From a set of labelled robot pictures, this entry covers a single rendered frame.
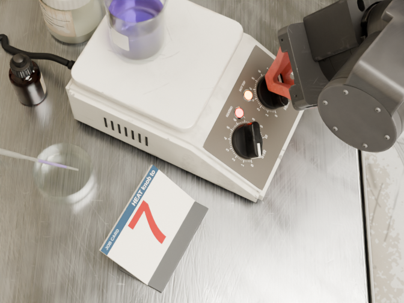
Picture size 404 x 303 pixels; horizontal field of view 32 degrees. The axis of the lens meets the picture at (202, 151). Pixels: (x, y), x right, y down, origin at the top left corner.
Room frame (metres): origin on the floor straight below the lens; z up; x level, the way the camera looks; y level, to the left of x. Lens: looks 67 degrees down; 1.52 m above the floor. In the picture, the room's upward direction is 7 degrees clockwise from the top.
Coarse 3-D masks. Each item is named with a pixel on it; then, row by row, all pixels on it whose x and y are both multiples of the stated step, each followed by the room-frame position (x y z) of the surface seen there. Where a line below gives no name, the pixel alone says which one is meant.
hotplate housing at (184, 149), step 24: (240, 48) 0.34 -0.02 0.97; (264, 48) 0.35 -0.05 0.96; (72, 96) 0.27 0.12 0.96; (96, 96) 0.27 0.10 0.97; (216, 96) 0.29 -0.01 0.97; (96, 120) 0.26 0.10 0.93; (120, 120) 0.25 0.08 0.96; (144, 120) 0.25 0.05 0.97; (144, 144) 0.25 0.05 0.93; (168, 144) 0.24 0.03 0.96; (192, 144) 0.24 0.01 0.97; (192, 168) 0.23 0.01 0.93; (216, 168) 0.23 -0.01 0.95; (240, 192) 0.22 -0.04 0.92; (264, 192) 0.22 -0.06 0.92
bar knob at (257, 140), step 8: (240, 128) 0.26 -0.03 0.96; (248, 128) 0.26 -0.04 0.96; (256, 128) 0.26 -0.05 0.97; (232, 136) 0.25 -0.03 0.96; (240, 136) 0.26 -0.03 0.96; (248, 136) 0.26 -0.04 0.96; (256, 136) 0.25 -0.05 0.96; (232, 144) 0.25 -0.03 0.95; (240, 144) 0.25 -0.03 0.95; (248, 144) 0.25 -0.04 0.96; (256, 144) 0.25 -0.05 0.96; (240, 152) 0.24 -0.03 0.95; (248, 152) 0.24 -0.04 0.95; (256, 152) 0.24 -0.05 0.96
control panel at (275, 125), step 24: (240, 72) 0.32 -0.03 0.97; (264, 72) 0.32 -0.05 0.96; (240, 96) 0.29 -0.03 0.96; (216, 120) 0.26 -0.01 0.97; (240, 120) 0.27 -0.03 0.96; (264, 120) 0.28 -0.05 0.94; (288, 120) 0.29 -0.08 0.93; (216, 144) 0.24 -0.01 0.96; (264, 144) 0.26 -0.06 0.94; (240, 168) 0.23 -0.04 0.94; (264, 168) 0.24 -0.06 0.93
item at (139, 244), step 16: (160, 176) 0.22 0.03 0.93; (160, 192) 0.20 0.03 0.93; (176, 192) 0.21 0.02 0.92; (144, 208) 0.19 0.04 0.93; (160, 208) 0.19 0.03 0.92; (176, 208) 0.20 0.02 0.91; (128, 224) 0.17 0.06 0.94; (144, 224) 0.17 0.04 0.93; (160, 224) 0.18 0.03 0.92; (128, 240) 0.16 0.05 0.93; (144, 240) 0.16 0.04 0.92; (160, 240) 0.16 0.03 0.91; (128, 256) 0.14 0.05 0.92; (144, 256) 0.15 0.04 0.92; (144, 272) 0.13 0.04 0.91
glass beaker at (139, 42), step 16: (160, 0) 0.34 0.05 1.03; (112, 16) 0.30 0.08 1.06; (160, 16) 0.31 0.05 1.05; (112, 32) 0.30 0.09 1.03; (128, 32) 0.30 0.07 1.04; (144, 32) 0.30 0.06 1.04; (160, 32) 0.31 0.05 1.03; (112, 48) 0.31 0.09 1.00; (128, 48) 0.30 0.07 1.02; (144, 48) 0.30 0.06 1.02; (160, 48) 0.31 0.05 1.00
